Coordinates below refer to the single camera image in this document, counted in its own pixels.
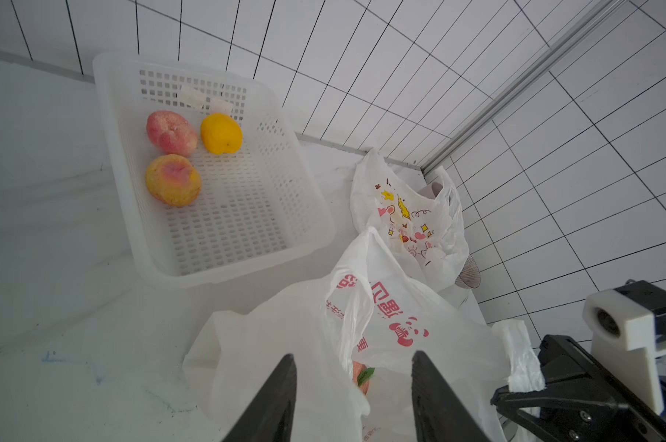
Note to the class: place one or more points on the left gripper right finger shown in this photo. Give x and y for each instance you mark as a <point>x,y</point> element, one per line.
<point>439,415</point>

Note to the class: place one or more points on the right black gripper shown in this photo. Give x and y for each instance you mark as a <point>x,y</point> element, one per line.
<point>582,401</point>

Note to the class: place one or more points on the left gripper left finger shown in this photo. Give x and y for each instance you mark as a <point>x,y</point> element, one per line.
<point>269,416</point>

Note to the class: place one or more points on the pink peach with green leaf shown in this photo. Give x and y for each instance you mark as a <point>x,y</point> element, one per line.
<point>362,376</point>

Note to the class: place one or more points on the white bag red lettering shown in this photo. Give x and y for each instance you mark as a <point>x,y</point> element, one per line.
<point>366,310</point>

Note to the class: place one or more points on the white bag cartoon print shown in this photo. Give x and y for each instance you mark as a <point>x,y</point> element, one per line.
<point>425,232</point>

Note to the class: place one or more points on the yellow pink peach front left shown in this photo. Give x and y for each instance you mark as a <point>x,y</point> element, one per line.
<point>173,180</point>

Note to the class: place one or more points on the yellow peach back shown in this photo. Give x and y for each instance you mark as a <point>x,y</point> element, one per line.
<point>221,134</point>

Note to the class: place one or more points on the pink peach back left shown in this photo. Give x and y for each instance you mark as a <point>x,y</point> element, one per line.
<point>171,133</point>

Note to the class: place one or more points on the white perforated plastic basket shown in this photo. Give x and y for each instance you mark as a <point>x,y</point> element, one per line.
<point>258,207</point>

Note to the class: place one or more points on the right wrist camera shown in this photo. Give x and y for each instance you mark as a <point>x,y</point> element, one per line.
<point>628,324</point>

